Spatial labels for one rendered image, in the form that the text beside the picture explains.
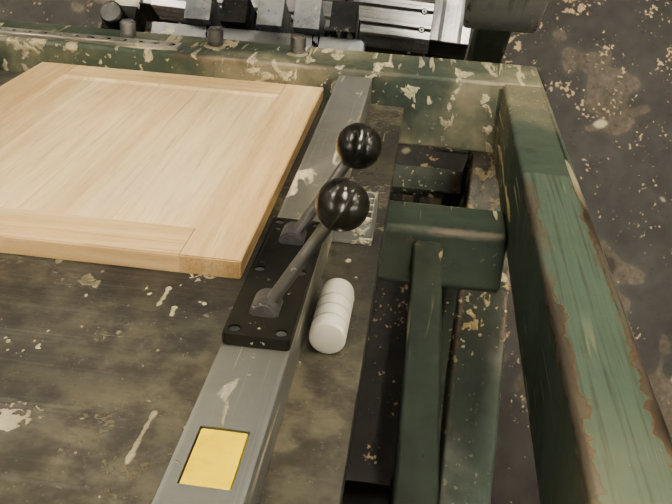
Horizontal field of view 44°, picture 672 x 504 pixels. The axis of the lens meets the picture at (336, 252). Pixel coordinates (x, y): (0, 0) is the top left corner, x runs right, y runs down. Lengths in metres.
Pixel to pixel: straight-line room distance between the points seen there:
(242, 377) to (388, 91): 0.77
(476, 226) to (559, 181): 0.12
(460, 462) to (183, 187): 0.64
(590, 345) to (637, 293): 1.56
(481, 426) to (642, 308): 0.95
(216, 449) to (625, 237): 1.77
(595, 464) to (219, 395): 0.24
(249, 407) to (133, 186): 0.43
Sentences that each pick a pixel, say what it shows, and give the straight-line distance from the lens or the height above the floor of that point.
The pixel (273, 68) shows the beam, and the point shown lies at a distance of 1.28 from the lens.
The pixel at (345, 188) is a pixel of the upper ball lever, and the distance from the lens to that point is 0.57.
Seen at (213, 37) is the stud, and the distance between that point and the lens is 1.35.
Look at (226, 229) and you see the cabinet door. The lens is 0.82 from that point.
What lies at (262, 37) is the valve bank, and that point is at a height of 0.74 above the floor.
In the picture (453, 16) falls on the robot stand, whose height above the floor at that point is 0.23.
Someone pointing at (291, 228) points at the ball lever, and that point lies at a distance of 0.73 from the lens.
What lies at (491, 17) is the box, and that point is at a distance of 1.41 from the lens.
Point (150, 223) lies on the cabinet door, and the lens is 0.83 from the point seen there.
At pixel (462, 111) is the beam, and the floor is 0.88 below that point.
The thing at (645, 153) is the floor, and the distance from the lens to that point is 2.26.
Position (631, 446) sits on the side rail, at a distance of 0.55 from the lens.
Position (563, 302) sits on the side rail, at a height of 1.43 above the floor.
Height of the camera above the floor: 2.10
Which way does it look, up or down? 82 degrees down
